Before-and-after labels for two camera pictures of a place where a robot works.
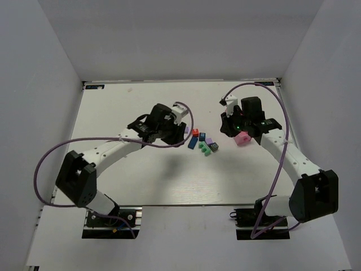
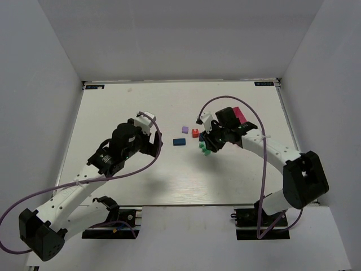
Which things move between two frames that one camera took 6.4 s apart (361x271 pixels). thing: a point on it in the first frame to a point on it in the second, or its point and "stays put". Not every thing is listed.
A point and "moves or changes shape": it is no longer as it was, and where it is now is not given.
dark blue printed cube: x=202 y=136 stays put
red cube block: x=196 y=132 stays put
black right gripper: x=228 y=127 to x=211 y=140
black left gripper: x=175 y=135 to x=154 y=144
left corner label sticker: x=95 y=87 stays put
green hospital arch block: x=205 y=148 stays put
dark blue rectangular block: x=192 y=143 moves or changes shape
